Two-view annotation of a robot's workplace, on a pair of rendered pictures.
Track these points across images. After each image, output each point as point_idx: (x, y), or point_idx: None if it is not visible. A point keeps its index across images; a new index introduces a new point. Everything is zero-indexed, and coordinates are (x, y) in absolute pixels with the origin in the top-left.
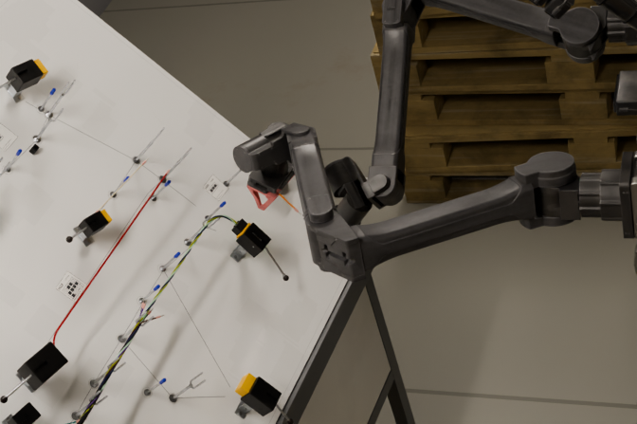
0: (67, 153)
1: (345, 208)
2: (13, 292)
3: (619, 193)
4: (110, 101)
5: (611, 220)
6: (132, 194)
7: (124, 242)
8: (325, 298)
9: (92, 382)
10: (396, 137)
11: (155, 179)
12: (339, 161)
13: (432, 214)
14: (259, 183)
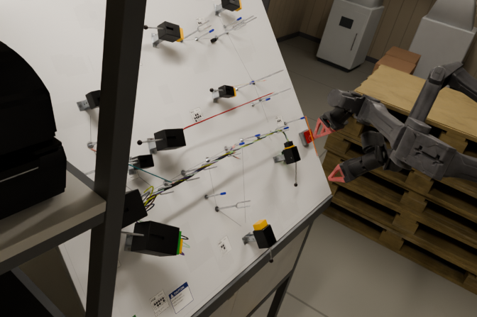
0: (226, 54)
1: (370, 157)
2: (168, 96)
3: None
4: (254, 49)
5: None
6: (244, 96)
7: (231, 114)
8: (303, 209)
9: (183, 171)
10: None
11: (257, 97)
12: (375, 132)
13: None
14: (328, 119)
